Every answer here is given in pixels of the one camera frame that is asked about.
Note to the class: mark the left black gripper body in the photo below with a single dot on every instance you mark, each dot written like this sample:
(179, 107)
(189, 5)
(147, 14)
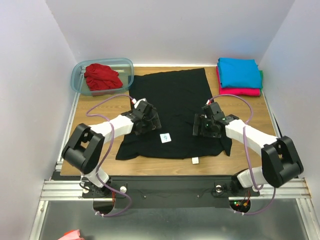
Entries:
(149, 125)

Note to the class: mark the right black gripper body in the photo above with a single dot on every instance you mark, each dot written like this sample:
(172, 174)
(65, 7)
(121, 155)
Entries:
(200, 125)

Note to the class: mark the black t shirt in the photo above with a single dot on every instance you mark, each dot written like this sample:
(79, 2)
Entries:
(178, 96)

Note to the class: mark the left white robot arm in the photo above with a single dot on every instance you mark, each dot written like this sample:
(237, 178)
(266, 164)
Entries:
(84, 147)

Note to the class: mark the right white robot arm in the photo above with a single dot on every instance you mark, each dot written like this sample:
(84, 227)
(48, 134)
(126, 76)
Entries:
(280, 161)

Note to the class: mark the folded pink t shirt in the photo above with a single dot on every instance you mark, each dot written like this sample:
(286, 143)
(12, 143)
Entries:
(251, 92)

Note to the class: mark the folded blue t shirt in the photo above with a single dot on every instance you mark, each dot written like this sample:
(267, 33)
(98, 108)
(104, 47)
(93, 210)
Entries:
(239, 73)

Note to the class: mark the clear blue plastic bin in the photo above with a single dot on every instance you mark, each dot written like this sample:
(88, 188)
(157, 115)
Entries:
(122, 66)

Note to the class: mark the red t shirt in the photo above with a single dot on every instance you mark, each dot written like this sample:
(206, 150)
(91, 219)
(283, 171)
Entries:
(100, 77)

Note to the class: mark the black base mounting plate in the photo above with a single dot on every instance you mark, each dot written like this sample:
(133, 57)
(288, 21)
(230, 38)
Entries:
(166, 192)

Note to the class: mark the folded green t shirt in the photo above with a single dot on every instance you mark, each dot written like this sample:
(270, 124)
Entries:
(262, 77)

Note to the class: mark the pink cloth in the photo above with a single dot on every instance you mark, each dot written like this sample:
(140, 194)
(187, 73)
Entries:
(72, 235)

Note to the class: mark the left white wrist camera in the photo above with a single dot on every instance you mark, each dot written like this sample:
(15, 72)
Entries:
(137, 102)

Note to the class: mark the aluminium frame rail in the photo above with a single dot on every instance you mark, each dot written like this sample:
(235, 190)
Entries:
(61, 190)

